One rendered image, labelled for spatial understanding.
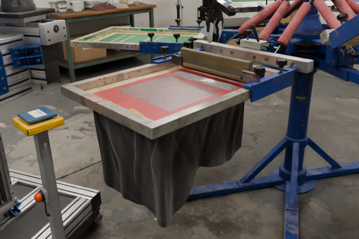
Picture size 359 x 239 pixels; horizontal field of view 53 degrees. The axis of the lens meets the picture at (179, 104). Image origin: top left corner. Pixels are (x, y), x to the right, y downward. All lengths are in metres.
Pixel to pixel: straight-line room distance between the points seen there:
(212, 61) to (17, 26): 0.87
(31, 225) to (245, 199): 1.29
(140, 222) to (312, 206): 1.08
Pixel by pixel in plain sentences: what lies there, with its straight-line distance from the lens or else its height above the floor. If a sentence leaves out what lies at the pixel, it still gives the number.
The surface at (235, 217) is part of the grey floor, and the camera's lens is 2.33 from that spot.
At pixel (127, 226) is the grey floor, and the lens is 2.28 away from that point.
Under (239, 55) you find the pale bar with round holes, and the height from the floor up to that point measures 1.01.
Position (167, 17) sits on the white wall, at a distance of 6.54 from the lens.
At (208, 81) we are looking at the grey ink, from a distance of 1.58.
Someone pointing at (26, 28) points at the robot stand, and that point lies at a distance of 1.73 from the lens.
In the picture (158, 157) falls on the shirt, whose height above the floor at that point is 0.82.
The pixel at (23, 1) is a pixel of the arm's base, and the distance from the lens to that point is 1.77.
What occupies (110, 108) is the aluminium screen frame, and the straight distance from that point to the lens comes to 1.25.
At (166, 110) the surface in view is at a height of 0.96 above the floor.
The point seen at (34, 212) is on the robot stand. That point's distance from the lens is 2.17.
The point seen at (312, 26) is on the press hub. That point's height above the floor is 1.09.
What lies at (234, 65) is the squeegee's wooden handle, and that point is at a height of 1.03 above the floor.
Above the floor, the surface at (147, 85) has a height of 0.96.
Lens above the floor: 1.44
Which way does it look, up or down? 21 degrees down
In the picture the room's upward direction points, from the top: 1 degrees counter-clockwise
